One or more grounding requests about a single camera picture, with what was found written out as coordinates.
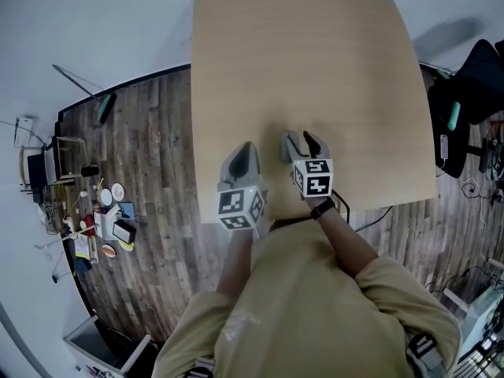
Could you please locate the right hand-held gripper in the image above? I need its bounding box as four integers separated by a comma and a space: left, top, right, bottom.
280, 130, 335, 209

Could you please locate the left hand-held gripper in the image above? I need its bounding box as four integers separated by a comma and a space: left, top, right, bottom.
215, 141, 270, 232

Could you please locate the person's right forearm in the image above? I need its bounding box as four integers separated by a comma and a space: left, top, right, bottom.
313, 195, 381, 284

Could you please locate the person's left forearm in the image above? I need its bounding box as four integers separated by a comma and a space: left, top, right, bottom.
214, 226, 258, 295

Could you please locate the black wrist band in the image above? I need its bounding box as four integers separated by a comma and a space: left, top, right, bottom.
309, 198, 338, 221

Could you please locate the black flat box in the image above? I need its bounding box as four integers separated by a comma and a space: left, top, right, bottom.
112, 220, 138, 244

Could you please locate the person's olive shirt torso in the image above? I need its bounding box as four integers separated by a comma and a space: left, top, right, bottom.
151, 217, 462, 378

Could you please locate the black office chair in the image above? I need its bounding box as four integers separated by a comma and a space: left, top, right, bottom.
427, 39, 504, 180

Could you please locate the wooden stool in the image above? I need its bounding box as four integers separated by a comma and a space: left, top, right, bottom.
18, 135, 90, 187

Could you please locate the white cabinet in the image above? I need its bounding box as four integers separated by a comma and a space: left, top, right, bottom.
64, 314, 153, 378

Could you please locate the white equipment rack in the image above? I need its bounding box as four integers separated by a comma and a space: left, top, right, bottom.
439, 280, 504, 378

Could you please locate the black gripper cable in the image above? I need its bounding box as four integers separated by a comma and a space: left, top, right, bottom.
332, 189, 351, 223

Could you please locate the black floor cable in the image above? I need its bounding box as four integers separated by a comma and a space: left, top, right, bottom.
354, 205, 395, 233

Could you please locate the long-handled teal mop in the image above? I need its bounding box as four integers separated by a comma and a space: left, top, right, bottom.
51, 64, 118, 125

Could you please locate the teal handle tool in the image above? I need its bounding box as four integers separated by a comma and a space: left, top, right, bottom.
447, 101, 461, 130

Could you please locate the white floor cable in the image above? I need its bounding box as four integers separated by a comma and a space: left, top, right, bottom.
459, 176, 491, 261

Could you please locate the grey backpack strap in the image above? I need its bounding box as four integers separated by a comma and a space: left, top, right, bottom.
187, 355, 216, 378
405, 332, 443, 374

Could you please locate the white wall box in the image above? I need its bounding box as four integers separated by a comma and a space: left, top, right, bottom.
14, 117, 35, 148

